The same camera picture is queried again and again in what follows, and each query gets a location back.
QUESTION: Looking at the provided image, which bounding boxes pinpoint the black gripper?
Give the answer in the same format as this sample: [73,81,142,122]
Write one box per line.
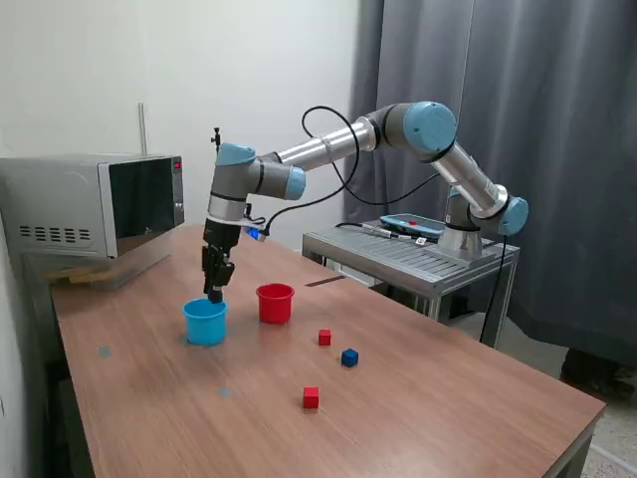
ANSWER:
[200,218,244,305]

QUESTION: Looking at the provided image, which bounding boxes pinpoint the blue plastic cup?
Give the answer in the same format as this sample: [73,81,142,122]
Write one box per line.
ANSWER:
[182,297,229,347]

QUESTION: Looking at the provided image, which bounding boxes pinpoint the red plastic cup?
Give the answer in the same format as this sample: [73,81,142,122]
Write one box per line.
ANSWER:
[255,283,296,326]

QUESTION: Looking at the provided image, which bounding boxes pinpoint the wooden blocks under microwave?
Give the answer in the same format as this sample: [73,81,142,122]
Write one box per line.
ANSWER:
[49,266,111,288]

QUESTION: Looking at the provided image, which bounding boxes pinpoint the silver microwave oven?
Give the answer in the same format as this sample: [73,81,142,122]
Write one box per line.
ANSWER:
[0,153,186,261]

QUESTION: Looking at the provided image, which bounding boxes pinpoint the grey metal cart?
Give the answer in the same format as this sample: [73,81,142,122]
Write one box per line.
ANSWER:
[302,218,522,350]

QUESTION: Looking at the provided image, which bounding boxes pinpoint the blue teach pendant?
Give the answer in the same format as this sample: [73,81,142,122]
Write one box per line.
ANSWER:
[379,212,444,239]

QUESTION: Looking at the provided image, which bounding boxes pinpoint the grey curtain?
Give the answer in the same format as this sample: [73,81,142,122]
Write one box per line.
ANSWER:
[342,0,637,359]

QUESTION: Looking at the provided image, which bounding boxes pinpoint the dark shoe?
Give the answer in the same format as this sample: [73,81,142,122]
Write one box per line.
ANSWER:
[559,348,637,399]

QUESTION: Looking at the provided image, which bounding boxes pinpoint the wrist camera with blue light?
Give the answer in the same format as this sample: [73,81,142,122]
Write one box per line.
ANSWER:
[243,223,273,244]

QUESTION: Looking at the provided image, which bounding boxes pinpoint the pendant cable with silver plug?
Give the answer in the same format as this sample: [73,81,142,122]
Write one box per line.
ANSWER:
[333,221,417,244]

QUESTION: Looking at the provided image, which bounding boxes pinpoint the black camera cable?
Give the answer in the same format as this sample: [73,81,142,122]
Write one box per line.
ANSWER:
[258,104,449,241]

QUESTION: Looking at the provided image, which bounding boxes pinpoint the black cart cable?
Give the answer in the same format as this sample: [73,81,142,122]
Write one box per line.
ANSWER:
[480,231,509,345]

